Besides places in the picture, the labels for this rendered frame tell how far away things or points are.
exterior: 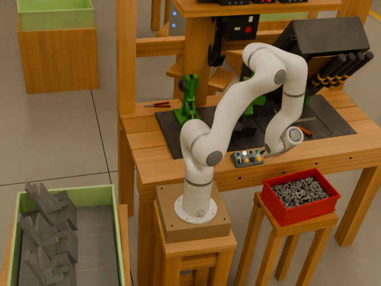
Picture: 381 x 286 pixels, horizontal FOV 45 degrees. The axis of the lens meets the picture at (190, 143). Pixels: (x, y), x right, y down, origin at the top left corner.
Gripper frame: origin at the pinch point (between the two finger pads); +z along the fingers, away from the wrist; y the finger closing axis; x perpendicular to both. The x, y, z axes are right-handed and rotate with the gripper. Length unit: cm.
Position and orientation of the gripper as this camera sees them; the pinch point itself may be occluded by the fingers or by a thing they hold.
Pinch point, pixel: (266, 154)
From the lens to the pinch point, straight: 230.9
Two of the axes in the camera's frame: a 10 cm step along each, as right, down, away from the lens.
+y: 9.5, -1.2, 2.9
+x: -2.0, -9.5, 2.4
